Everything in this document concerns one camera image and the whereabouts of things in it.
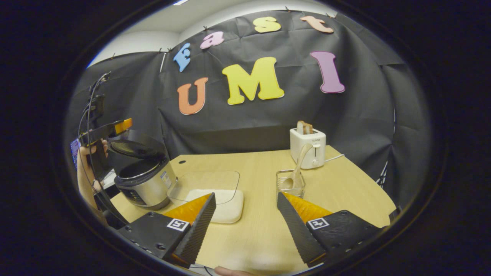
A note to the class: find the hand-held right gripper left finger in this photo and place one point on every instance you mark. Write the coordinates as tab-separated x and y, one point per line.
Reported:
193	230

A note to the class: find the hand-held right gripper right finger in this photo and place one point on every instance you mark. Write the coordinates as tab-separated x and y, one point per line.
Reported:
299	230

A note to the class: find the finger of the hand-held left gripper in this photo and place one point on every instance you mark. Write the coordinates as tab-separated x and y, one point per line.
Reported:
123	125

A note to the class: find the glass dish of white rice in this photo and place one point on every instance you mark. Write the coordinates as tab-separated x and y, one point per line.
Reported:
230	209

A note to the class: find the wooden spoon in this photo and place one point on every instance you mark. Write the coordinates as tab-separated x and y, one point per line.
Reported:
287	184

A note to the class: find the black silver rice cooker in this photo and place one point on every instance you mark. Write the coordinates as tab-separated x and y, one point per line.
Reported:
145	184

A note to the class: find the computer monitor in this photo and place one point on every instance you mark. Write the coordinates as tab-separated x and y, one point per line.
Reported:
74	153

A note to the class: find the white side table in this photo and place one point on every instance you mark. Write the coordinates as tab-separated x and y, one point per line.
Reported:
109	179

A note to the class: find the white toaster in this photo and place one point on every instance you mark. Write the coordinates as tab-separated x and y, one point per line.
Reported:
307	143

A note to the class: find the toasted bread slice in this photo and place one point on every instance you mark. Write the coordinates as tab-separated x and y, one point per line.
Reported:
305	127

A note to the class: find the black backdrop cloth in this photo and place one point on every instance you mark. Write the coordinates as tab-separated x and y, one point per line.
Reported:
268	122

